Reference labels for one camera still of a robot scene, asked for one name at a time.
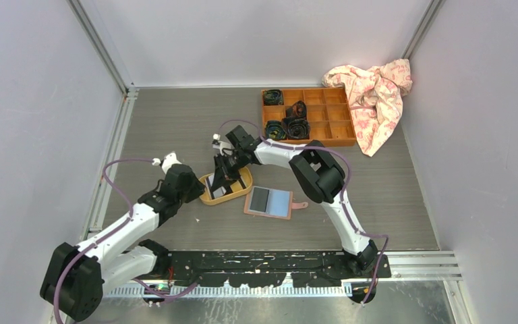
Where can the rolled dark tie top-left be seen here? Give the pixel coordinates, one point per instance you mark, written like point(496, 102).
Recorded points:
point(272, 97)

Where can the rolled dark tie bottom-left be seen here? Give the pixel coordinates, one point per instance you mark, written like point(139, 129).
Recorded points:
point(275, 130)

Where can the pink floral crumpled cloth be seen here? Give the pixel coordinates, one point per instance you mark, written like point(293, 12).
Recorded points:
point(375, 99)

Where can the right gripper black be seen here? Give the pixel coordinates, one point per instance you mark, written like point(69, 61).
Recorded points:
point(222, 173)

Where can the black card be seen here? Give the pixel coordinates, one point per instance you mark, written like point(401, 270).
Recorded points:
point(259, 200)

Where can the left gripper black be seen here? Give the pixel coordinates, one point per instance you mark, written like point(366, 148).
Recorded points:
point(197, 188)

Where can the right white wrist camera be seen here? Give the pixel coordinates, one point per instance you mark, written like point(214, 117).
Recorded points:
point(225, 148)

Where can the brown leather card holder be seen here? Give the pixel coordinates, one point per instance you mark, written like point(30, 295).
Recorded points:
point(280, 204)

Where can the aluminium frame rail front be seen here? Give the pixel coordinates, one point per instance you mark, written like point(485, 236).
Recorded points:
point(404, 266)

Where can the rolled dark tie bottom-middle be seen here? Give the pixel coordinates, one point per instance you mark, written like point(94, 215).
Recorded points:
point(296, 128)

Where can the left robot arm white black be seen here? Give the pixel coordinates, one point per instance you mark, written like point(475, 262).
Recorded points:
point(116, 241)

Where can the rolled dark tie middle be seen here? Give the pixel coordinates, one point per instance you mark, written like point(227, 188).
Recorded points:
point(297, 110)

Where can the yellow oval card tray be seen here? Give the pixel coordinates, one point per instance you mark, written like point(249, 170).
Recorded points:
point(234, 191)

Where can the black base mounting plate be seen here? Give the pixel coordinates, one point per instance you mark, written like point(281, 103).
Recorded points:
point(258, 269)

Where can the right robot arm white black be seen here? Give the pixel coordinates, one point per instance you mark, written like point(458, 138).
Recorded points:
point(319, 175)

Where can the wooden compartment organizer box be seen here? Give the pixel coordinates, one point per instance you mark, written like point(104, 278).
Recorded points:
point(328, 115)

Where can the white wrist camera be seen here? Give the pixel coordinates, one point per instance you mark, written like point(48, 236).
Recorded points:
point(225, 148)
point(166, 162)

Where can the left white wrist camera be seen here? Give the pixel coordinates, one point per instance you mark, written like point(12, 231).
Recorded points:
point(166, 162)

